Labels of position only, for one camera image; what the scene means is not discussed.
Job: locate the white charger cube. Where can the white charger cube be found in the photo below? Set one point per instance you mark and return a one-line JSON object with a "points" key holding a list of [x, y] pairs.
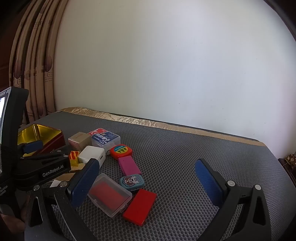
{"points": [[92, 154]]}

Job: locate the red rectangular box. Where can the red rectangular box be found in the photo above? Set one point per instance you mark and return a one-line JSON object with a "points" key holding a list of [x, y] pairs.
{"points": [[140, 206]]}

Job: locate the clear case red insert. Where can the clear case red insert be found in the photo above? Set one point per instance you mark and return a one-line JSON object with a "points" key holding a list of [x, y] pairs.
{"points": [[108, 194]]}

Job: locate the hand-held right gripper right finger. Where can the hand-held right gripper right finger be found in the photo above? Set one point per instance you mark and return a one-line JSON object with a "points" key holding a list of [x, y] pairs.
{"points": [[208, 180]]}

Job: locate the clear packet red blue label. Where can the clear packet red blue label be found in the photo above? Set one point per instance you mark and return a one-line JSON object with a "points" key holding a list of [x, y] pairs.
{"points": [[104, 139]]}

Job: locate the pink rectangular block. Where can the pink rectangular block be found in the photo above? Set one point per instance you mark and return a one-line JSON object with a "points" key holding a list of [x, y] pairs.
{"points": [[129, 165]]}

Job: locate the grey mesh mat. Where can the grey mesh mat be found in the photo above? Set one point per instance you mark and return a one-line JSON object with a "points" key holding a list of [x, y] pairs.
{"points": [[173, 162]]}

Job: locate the beige leaf print curtain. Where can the beige leaf print curtain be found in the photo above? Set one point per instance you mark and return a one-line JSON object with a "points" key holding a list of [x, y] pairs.
{"points": [[34, 69]]}

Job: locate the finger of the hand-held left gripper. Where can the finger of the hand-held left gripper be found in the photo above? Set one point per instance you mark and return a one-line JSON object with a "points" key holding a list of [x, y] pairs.
{"points": [[33, 146], [46, 156]]}

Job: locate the yellow block red stripes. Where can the yellow block red stripes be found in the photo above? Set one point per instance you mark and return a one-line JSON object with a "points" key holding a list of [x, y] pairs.
{"points": [[74, 158]]}

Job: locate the red round tape measure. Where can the red round tape measure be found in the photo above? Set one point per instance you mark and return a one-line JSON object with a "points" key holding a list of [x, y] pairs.
{"points": [[120, 151]]}

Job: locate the small beige box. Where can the small beige box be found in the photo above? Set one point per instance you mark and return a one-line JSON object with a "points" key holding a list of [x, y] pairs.
{"points": [[79, 139]]}

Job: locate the red tin box gold inside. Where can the red tin box gold inside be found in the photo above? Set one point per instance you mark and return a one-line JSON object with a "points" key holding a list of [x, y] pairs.
{"points": [[46, 132]]}

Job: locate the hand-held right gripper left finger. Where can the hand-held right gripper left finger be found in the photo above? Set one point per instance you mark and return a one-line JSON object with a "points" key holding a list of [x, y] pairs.
{"points": [[83, 180]]}

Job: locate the dark wooden furniture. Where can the dark wooden furniture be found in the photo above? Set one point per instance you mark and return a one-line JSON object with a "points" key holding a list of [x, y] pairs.
{"points": [[289, 162]]}

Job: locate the blue cartoon sticker badge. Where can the blue cartoon sticker badge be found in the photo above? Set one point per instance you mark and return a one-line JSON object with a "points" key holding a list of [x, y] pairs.
{"points": [[131, 182]]}

